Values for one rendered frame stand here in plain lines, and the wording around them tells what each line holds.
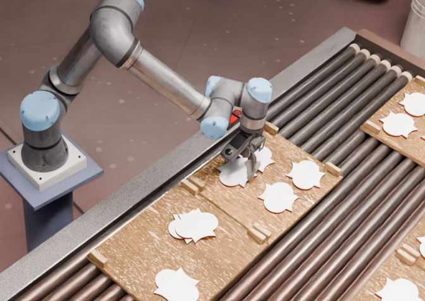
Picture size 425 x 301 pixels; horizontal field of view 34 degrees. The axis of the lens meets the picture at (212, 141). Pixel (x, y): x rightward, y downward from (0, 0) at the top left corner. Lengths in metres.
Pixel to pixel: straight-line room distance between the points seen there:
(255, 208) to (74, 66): 0.71
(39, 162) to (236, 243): 0.67
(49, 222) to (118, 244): 0.46
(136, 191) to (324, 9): 3.01
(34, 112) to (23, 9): 2.50
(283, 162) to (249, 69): 1.95
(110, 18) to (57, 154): 0.56
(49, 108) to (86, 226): 0.37
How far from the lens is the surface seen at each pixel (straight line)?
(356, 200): 2.38
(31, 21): 4.55
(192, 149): 2.40
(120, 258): 2.06
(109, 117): 3.85
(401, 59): 3.01
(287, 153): 2.42
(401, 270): 2.21
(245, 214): 2.20
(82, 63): 2.17
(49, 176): 2.30
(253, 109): 2.10
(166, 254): 2.08
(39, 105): 2.21
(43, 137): 2.23
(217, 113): 2.00
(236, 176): 2.29
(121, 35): 1.92
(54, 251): 2.11
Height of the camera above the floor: 2.59
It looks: 43 degrees down
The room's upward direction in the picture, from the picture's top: 10 degrees clockwise
